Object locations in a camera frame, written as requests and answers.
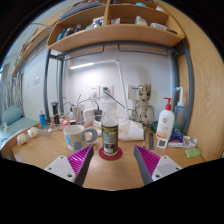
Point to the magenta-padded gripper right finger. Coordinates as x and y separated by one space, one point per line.
166 165

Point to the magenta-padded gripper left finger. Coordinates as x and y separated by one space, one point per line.
58 165

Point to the clear bottle with dark label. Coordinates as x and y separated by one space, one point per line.
110 136

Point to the small white desk thermometer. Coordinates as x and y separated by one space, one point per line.
162 143

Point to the small green packet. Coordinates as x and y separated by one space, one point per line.
193 153

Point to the white mug with blue pattern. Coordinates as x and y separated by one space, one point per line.
74 136

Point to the white pump bottle red top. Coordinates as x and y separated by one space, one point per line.
165 125

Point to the flat round red coaster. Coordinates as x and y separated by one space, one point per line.
102 156

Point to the crumpled white bag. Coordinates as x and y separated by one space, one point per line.
131 130

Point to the clear blue spray bottle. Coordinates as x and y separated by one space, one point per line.
180 115

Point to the white charger block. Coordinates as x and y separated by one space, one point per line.
89 115

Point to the teal pillow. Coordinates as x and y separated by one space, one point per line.
12 115

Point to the wooden wardrobe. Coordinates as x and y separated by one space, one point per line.
206 100

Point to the white desk lamp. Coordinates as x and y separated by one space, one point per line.
83 65

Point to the wooden shelf unit with items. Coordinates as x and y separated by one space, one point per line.
116 35

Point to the grey metal bed frame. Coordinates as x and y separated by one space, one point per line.
45 93

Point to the white wall box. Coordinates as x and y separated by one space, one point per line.
133 92

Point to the white wall socket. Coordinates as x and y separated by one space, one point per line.
93 92
107 92

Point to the wooden loft bed rail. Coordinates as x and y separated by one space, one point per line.
33 50

